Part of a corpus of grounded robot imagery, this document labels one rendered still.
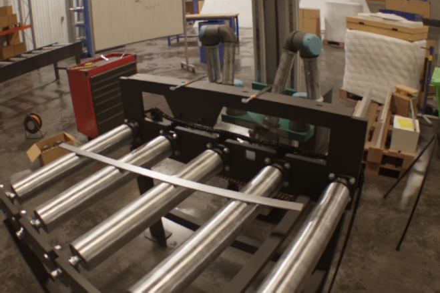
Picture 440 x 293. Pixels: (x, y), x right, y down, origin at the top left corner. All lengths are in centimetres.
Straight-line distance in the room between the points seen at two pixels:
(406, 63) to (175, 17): 423
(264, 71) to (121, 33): 400
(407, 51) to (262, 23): 252
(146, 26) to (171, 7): 60
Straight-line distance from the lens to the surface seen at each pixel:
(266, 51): 229
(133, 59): 373
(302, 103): 126
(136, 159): 149
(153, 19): 610
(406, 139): 295
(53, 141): 381
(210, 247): 100
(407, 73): 438
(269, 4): 223
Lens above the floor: 161
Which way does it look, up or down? 23 degrees down
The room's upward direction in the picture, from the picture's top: 3 degrees counter-clockwise
